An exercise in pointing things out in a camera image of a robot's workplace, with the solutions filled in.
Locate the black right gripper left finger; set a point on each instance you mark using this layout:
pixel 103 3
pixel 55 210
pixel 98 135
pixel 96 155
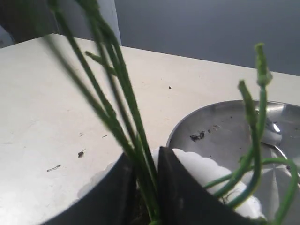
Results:
pixel 110 202

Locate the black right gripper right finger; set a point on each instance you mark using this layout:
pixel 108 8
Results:
pixel 182 177

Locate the shiny metal spoon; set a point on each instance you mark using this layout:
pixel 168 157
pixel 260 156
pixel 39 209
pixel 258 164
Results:
pixel 274 133

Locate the red artificial flower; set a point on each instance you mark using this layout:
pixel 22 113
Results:
pixel 115 104

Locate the round steel plate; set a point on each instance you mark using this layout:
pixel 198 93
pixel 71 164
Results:
pixel 220 132

